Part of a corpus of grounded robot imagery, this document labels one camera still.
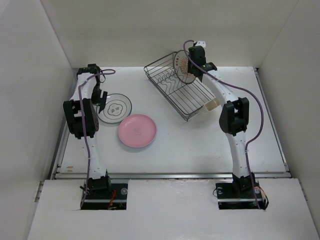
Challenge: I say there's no white plate red print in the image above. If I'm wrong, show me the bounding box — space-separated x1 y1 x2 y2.
173 50 196 85

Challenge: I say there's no pink plastic plate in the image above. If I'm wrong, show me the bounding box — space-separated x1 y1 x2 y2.
118 114 158 148

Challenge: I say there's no blue plastic plate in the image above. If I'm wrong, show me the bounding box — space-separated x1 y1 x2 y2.
119 141 154 153

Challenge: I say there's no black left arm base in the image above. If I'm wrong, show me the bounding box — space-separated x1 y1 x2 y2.
80 178 129 211

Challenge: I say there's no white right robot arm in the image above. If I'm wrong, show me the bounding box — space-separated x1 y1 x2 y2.
187 45 251 197

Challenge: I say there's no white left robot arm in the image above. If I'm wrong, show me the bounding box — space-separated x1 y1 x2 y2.
63 63 112 199

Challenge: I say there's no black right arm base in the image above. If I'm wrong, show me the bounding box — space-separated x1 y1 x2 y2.
212 182 269 210

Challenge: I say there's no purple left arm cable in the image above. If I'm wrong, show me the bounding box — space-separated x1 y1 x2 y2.
77 69 116 208

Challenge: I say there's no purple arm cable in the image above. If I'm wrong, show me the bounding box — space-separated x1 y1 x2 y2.
183 39 265 210
77 69 116 208

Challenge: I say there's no black wire dish rack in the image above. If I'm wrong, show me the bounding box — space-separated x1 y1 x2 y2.
143 50 214 121

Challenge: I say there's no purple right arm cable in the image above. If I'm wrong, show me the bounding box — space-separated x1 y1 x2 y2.
183 39 265 210

